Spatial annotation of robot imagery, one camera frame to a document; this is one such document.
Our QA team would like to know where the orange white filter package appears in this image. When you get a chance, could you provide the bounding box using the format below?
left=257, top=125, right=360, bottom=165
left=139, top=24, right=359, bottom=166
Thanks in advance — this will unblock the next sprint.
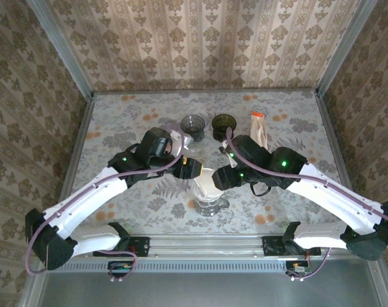
left=249, top=111, right=269, bottom=150

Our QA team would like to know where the floral tablecloth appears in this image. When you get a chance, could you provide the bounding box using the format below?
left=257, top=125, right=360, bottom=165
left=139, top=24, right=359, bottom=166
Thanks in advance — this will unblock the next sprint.
left=61, top=91, right=357, bottom=236

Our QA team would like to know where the thin aluminium table rail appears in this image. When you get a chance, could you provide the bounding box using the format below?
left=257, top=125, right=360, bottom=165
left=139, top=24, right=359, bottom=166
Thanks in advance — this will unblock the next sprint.
left=93, top=89, right=319, bottom=96

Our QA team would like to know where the purple cable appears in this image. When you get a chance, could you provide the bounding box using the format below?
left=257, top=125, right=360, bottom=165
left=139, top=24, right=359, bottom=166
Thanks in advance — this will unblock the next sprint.
left=24, top=127, right=185, bottom=282
left=225, top=127, right=388, bottom=282

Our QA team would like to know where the aluminium frame post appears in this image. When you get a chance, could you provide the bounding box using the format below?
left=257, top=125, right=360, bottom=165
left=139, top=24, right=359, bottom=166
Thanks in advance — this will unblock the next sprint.
left=315, top=0, right=379, bottom=97
left=26, top=0, right=95, bottom=100

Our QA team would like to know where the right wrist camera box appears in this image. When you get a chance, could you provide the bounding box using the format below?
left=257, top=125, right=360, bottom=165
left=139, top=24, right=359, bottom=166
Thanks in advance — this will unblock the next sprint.
left=221, top=142, right=238, bottom=169

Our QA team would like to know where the slotted grey cable duct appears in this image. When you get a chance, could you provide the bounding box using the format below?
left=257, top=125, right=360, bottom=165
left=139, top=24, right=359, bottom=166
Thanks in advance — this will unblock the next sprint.
left=61, top=259, right=309, bottom=273

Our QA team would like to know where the long aluminium base rail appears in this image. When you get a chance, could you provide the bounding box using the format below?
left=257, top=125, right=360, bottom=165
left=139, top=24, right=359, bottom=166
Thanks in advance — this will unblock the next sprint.
left=70, top=233, right=382, bottom=258

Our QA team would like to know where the dark green plastic dripper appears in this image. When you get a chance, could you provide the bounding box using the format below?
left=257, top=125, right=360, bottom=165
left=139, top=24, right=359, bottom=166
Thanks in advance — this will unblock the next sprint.
left=211, top=113, right=238, bottom=143

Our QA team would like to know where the white paper coffee filter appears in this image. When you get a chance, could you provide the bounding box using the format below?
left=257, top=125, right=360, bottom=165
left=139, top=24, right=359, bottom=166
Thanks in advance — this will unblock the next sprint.
left=193, top=168, right=222, bottom=198

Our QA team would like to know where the smoke grey plastic dripper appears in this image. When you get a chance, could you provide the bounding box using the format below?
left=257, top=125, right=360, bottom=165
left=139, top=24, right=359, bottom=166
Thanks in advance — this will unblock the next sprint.
left=180, top=114, right=206, bottom=143

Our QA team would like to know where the black cable connector box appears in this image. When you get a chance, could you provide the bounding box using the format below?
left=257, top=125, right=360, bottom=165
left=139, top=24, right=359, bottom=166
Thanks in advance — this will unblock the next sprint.
left=285, top=260, right=311, bottom=278
left=107, top=260, right=133, bottom=278

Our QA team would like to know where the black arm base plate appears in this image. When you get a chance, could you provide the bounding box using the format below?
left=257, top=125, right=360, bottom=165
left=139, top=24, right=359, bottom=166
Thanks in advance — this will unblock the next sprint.
left=93, top=235, right=150, bottom=258
left=263, top=235, right=322, bottom=256

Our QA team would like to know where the grey metal panel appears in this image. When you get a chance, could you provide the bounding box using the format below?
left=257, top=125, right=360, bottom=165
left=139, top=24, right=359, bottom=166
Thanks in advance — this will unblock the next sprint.
left=40, top=270, right=385, bottom=307

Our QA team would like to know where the grey glass coffee server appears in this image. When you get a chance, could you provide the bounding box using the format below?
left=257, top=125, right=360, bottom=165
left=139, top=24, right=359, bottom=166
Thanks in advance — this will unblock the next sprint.
left=192, top=191, right=231, bottom=219

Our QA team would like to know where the aluminium side rail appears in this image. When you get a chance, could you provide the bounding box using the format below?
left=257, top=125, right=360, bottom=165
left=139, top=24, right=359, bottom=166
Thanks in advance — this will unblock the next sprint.
left=58, top=95, right=95, bottom=202
left=314, top=91, right=368, bottom=232

